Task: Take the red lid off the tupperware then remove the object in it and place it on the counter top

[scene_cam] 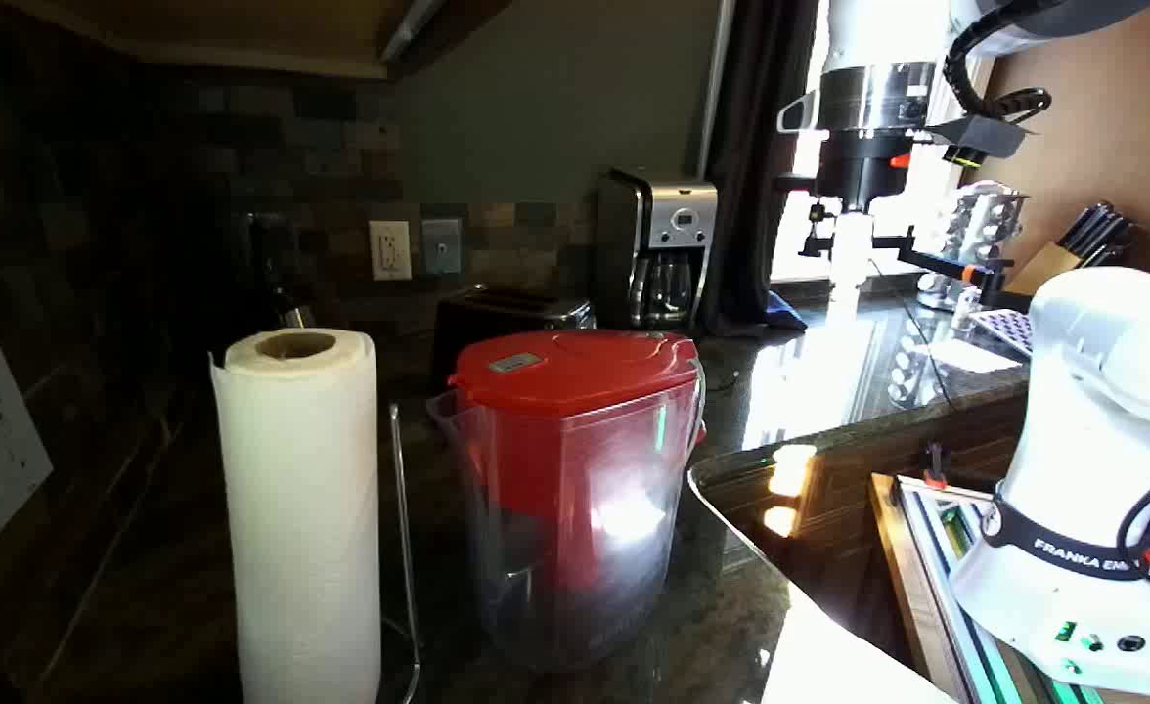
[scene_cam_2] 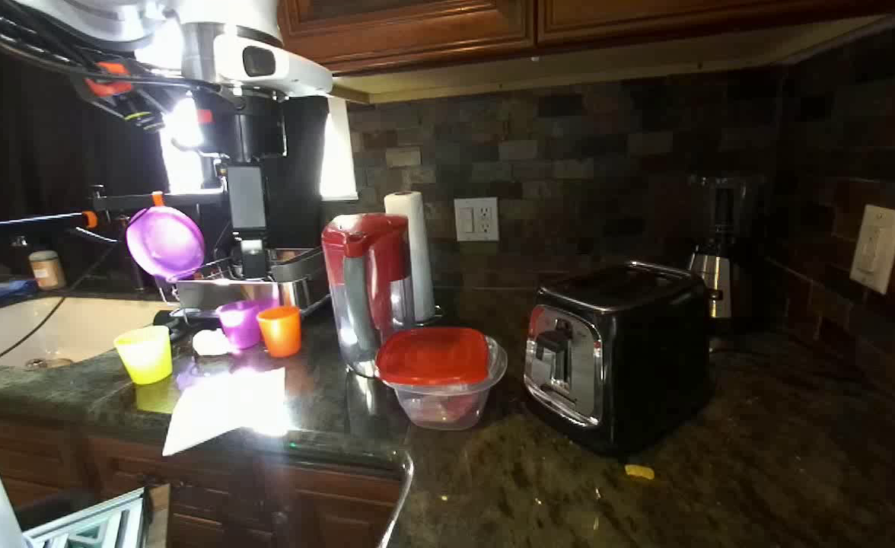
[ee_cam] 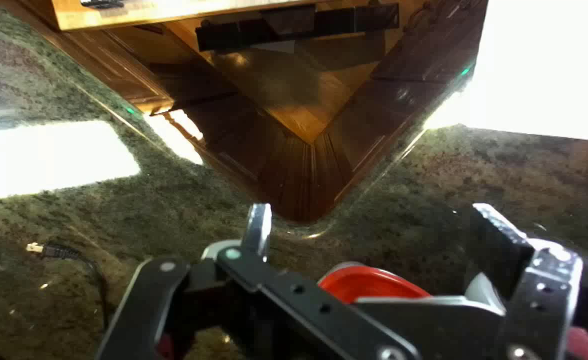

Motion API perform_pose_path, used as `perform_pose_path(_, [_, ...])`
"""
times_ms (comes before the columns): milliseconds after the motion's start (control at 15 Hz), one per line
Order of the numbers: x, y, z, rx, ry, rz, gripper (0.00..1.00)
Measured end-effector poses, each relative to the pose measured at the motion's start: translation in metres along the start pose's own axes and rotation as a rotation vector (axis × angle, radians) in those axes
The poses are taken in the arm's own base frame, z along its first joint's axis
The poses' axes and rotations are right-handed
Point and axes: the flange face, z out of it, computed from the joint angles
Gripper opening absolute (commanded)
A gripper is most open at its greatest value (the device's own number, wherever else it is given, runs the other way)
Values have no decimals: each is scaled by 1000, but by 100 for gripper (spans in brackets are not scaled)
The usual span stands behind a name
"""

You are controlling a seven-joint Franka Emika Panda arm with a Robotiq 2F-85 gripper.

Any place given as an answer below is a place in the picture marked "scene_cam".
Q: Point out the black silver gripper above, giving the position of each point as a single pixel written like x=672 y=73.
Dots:
x=870 y=137

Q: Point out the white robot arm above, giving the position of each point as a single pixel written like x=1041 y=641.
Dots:
x=1062 y=555

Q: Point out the black silver coffee maker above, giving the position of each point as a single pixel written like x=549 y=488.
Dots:
x=650 y=252

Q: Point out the wooden knife block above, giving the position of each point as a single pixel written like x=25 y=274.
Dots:
x=1096 y=236

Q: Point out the black toaster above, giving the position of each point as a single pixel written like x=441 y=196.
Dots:
x=500 y=312

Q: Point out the red lidded water pitcher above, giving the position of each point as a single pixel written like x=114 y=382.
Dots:
x=574 y=452

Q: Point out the white paper towel roll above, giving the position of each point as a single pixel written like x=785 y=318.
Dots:
x=304 y=502

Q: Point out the blue light switch plate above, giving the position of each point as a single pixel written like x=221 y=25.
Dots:
x=441 y=246

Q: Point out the white light switch plate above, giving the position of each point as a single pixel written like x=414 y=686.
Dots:
x=389 y=246

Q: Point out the wire paper towel holder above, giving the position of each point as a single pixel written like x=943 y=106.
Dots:
x=405 y=549

